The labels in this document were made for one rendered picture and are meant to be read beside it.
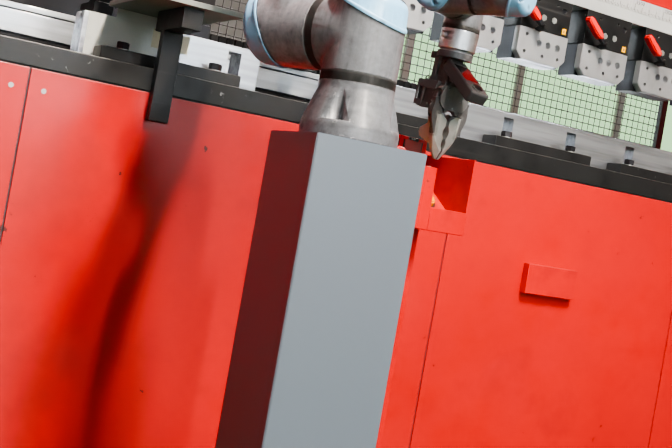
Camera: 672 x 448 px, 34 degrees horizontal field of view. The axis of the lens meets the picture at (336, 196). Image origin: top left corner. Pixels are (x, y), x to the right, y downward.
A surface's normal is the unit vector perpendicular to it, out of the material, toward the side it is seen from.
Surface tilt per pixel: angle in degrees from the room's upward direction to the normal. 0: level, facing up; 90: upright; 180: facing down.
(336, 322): 90
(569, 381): 90
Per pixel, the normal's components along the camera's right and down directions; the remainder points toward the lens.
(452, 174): -0.80, -0.15
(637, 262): 0.48, 0.08
